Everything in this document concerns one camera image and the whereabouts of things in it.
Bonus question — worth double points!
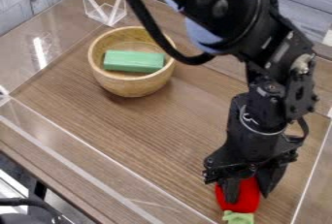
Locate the wooden bowl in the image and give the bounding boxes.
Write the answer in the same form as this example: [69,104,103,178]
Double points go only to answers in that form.
[87,26,175,98]

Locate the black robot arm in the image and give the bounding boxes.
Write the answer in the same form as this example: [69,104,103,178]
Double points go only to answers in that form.
[146,0,317,203]

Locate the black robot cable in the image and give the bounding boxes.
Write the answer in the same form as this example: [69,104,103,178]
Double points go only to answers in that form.
[108,0,218,67]

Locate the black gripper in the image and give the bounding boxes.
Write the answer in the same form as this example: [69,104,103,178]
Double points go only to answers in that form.
[202,94,305,204]

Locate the clear acrylic corner bracket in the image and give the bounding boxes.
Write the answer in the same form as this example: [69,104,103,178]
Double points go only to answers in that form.
[83,0,127,27]

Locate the green rectangular block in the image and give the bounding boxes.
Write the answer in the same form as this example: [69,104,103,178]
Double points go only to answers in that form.
[103,49,164,73]

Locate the red plush strawberry toy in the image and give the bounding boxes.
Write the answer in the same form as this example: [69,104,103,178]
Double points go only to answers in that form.
[215,177,261,224]

